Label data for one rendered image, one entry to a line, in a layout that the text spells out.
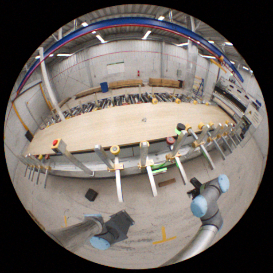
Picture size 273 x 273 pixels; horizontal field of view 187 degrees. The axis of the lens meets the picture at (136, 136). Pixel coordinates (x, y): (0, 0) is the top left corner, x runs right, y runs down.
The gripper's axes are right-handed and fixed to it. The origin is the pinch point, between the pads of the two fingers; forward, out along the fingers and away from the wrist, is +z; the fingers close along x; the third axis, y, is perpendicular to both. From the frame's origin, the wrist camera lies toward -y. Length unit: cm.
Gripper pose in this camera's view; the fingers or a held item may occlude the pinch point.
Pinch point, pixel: (187, 191)
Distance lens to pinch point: 73.0
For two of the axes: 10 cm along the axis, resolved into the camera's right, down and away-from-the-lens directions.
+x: 9.8, -1.5, 0.9
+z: 0.4, 6.7, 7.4
